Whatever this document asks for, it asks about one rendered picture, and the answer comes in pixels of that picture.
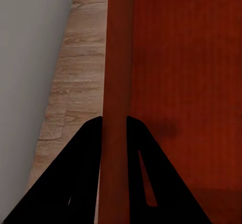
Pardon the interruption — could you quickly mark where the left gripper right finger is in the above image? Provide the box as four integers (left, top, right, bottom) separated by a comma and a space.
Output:
127, 116, 212, 224

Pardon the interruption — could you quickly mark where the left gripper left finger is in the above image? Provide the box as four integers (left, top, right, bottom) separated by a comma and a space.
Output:
2, 116, 103, 224

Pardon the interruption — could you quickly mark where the storage box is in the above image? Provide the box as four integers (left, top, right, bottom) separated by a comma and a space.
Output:
98, 0, 242, 224

